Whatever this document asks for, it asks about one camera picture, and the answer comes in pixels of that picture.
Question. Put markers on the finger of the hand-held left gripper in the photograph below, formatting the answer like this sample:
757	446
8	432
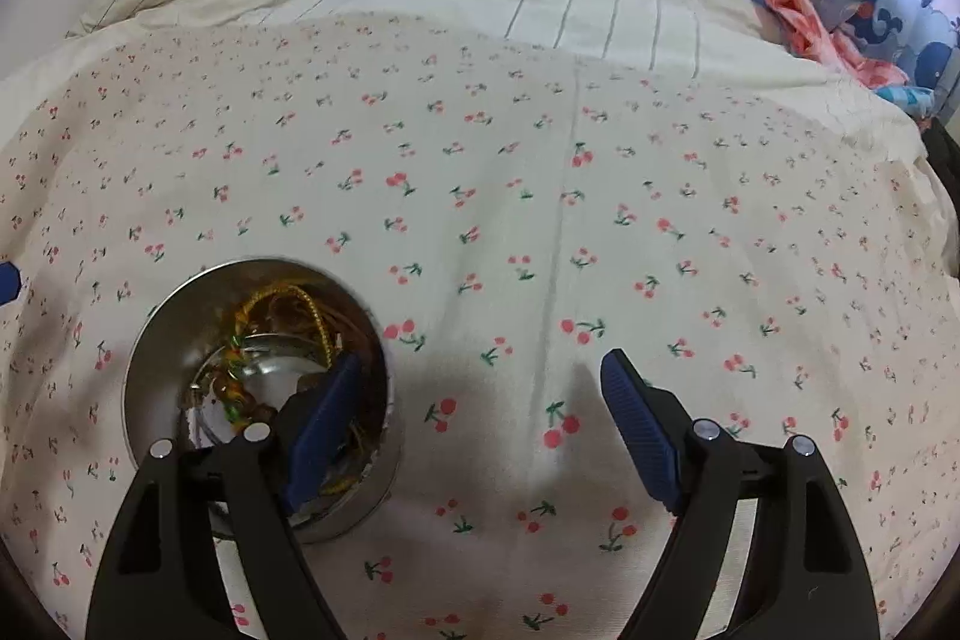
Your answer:
7	284

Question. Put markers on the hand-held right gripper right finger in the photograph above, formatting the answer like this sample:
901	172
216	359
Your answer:
637	430

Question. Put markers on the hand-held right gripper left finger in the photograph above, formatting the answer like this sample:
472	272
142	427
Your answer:
322	430

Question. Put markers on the round silver metal tin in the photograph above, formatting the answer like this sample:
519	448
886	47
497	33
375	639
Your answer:
161	340

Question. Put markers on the cherry print blanket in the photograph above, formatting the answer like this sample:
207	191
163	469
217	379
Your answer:
525	197

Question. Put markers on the black jacket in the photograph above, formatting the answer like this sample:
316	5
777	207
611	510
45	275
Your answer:
946	175

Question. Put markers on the light blue cloth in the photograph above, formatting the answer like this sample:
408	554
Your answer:
907	99

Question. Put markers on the pink cloth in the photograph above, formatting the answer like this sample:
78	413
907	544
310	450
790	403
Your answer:
802	18

